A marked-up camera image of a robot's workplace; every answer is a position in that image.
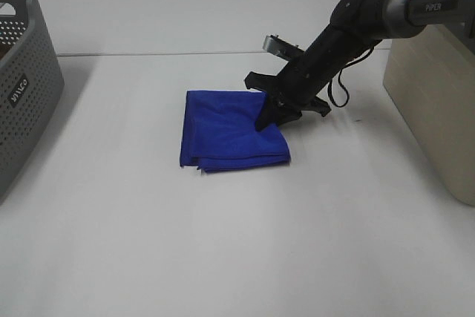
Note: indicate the beige basket with grey rim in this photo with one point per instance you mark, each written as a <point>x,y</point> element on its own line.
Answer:
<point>430,79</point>

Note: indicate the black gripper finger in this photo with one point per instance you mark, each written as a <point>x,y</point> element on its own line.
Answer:
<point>267,116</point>

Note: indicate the blue towel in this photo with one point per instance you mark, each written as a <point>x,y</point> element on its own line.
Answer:
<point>219,133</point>

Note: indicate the grey perforated plastic basket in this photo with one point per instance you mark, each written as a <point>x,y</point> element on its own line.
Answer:
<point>31,85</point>

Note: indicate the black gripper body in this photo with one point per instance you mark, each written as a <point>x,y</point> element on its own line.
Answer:
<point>290,91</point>

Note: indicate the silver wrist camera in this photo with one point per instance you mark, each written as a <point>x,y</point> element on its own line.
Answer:
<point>276,46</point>

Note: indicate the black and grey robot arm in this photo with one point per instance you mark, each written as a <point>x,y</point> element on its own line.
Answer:
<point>355,28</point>

